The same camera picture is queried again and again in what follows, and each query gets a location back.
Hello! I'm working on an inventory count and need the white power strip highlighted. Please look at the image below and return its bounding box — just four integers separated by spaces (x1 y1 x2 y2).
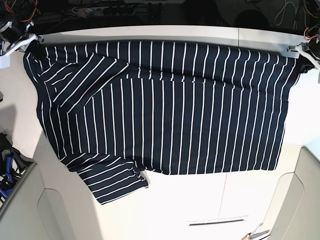
71 5 136 19

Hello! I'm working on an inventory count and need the blue black clamps pile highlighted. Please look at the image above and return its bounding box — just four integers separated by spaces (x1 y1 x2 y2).
0 132 33 204

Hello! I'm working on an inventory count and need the grey seat left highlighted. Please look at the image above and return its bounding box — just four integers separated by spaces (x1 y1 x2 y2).
0 164 85 240

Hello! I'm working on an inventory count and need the grey seat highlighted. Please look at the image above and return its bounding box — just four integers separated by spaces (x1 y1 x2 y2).
0 164 85 240
261 147 320 240

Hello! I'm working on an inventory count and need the grey seat right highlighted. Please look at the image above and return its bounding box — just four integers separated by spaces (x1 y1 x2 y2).
261 147 320 240

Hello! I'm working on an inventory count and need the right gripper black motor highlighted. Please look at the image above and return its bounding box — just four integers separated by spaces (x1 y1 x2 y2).
0 21 45 61

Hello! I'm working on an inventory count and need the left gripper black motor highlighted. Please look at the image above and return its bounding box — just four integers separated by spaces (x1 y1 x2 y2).
287 24 320 74

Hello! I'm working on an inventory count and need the navy white striped T-shirt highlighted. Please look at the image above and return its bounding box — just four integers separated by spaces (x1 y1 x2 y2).
23 40 301 204

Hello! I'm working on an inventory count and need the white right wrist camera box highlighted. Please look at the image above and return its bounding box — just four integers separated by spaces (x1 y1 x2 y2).
0 55 10 69

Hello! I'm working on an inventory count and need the grey tool at bottom edge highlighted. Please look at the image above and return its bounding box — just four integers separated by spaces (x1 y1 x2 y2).
241 222 270 240

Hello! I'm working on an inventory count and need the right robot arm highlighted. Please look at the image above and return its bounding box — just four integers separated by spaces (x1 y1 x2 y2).
0 0 46 69

